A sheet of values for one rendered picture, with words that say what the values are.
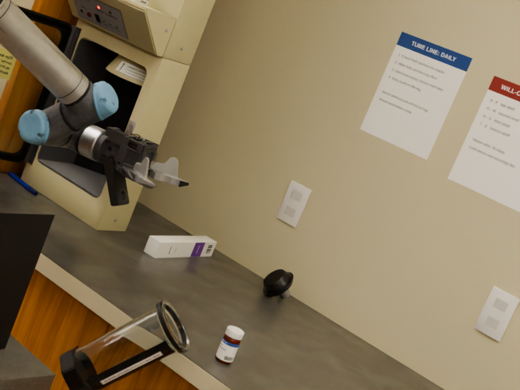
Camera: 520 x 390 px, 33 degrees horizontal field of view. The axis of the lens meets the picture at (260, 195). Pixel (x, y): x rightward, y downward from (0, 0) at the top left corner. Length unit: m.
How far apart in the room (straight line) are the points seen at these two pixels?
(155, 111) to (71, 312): 0.58
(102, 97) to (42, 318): 0.51
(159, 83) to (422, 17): 0.70
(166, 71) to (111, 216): 0.40
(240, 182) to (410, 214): 0.54
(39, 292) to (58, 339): 0.12
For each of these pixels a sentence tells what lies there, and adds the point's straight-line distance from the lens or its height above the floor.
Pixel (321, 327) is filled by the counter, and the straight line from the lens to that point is 2.25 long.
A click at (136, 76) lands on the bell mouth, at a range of 2.30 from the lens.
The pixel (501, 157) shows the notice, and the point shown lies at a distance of 2.21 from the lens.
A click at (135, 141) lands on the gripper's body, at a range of 1.96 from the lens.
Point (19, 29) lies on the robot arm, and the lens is 1.81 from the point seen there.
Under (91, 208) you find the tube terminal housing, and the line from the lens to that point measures 2.31.
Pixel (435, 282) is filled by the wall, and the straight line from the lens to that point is 2.26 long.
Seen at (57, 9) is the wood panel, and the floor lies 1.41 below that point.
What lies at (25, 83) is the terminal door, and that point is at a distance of 2.39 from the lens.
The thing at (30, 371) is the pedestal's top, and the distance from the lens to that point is 1.47.
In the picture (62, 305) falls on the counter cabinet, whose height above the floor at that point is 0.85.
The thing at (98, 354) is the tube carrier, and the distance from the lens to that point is 1.71.
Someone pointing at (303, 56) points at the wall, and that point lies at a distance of 2.49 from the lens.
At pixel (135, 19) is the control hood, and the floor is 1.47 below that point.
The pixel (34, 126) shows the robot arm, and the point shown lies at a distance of 1.97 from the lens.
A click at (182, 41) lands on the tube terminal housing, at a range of 2.24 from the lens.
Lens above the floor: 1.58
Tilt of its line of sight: 10 degrees down
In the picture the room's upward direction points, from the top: 23 degrees clockwise
